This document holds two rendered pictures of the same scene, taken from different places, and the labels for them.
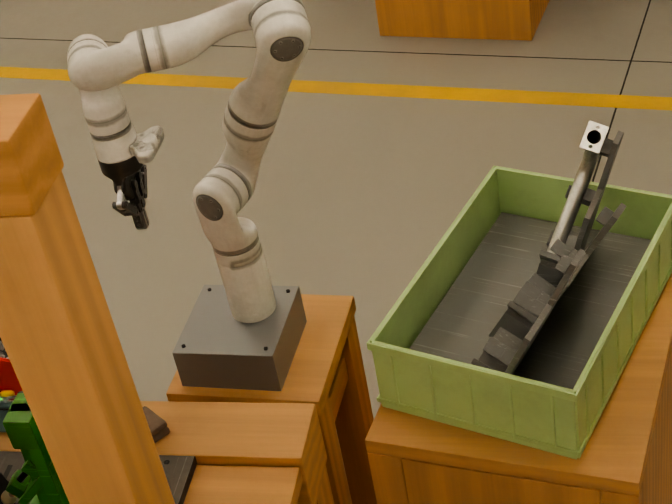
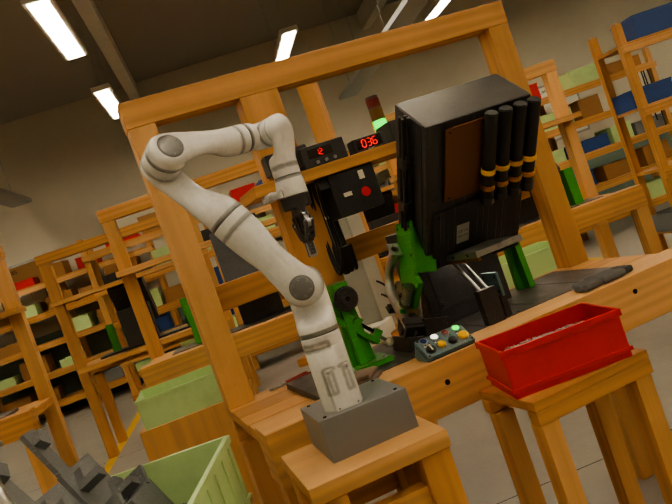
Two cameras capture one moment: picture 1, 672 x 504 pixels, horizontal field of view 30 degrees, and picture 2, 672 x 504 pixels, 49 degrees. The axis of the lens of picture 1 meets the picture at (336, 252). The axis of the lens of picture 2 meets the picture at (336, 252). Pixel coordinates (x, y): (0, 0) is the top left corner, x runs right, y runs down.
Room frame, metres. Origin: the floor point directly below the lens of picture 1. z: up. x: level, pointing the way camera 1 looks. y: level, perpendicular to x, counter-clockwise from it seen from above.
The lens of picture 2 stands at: (3.40, -0.67, 1.33)
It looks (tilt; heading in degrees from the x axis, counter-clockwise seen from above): 2 degrees down; 146
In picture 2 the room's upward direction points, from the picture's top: 20 degrees counter-clockwise
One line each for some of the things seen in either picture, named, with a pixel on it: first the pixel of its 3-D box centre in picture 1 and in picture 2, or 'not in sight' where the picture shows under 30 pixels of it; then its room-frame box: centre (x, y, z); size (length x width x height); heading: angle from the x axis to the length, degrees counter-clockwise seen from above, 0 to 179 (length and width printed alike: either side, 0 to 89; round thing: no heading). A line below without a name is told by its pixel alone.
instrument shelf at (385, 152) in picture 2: not in sight; (365, 159); (1.34, 0.98, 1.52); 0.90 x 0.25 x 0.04; 74
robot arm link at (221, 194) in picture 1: (226, 210); (309, 302); (1.97, 0.19, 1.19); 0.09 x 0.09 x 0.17; 54
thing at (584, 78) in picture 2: not in sight; (560, 163); (-2.96, 7.56, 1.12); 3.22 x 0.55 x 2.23; 64
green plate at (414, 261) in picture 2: not in sight; (415, 252); (1.63, 0.82, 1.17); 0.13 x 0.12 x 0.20; 74
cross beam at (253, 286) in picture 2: not in sight; (381, 239); (1.24, 1.01, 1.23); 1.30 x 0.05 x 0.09; 74
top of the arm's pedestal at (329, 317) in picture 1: (264, 350); (360, 451); (1.97, 0.18, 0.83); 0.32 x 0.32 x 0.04; 70
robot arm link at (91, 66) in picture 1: (110, 60); (260, 134); (1.84, 0.30, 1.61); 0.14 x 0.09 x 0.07; 95
